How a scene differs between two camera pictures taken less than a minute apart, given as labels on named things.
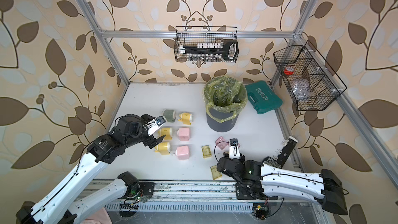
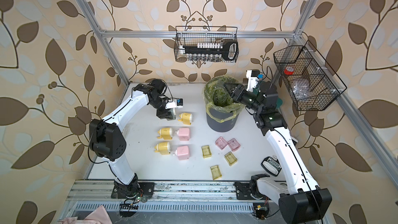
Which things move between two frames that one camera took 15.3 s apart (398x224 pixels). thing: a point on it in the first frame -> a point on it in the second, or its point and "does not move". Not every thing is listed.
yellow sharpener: [167, 131] does not move
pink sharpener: [183, 134] does not move
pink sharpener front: [183, 152] does not move
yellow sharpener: [186, 118] does not move
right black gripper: [242, 160] -> [240, 87]
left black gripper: [152, 141] -> [164, 113]
